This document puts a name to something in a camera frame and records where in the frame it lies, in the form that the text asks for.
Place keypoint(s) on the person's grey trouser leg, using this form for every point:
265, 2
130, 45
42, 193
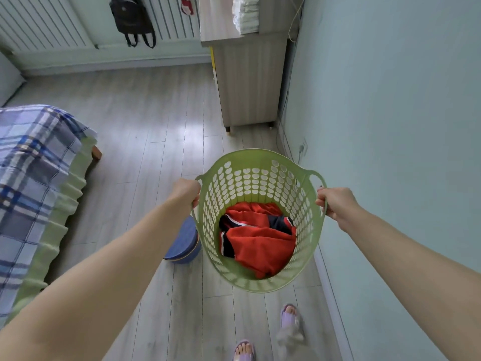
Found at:
291, 342

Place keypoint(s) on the red and white hanging item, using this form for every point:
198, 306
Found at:
187, 5

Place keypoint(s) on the person's right forearm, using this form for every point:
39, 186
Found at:
413, 281

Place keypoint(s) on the person's right hand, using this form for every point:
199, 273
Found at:
338, 203

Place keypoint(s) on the person's left hand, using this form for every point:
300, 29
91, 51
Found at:
184, 193

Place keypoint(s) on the person's right purple slipper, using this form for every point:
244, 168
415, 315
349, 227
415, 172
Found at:
289, 316

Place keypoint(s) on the white radiator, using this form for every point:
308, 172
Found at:
75, 20

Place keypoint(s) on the person's right fingers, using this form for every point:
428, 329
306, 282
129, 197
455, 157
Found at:
320, 201

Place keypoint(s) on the person's left fingers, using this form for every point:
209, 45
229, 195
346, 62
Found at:
197, 197

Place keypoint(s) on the person's purple slipper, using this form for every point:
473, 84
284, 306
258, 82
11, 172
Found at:
289, 316
244, 352

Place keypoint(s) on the person's left forearm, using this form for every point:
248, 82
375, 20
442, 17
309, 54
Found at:
94, 281

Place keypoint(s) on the black backpack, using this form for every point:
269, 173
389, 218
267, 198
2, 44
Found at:
131, 18

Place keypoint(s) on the person's left purple slipper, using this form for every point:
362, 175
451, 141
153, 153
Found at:
244, 352

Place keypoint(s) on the stack of white folded cloths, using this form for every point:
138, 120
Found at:
246, 14

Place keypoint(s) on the red and black garment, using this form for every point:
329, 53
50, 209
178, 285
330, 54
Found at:
259, 244

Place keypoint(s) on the green perforated laundry basket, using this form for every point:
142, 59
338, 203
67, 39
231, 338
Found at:
240, 180

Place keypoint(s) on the blue plaid bed sheet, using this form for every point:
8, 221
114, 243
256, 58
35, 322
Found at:
26, 191

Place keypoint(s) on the green ruffled bed skirt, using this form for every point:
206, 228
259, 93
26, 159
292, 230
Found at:
56, 229

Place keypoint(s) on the wooden bed leg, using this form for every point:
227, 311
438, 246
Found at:
96, 152

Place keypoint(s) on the blue round plastic stool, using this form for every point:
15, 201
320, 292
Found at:
184, 242

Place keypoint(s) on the light wooden cabinet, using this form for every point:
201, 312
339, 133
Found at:
248, 71

